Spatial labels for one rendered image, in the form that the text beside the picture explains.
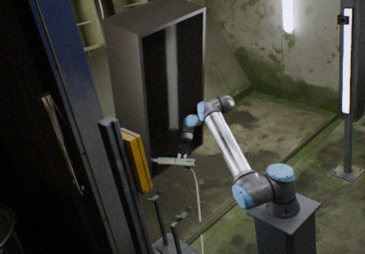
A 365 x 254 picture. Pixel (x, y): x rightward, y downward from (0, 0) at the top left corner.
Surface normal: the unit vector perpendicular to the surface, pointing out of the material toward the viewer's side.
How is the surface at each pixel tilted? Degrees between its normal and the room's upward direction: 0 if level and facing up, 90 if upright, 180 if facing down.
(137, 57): 90
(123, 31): 90
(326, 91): 90
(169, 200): 0
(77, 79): 90
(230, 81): 57
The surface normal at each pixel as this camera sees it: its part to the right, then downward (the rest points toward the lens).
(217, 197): -0.16, -0.87
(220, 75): 0.48, -0.28
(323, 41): -0.71, 0.43
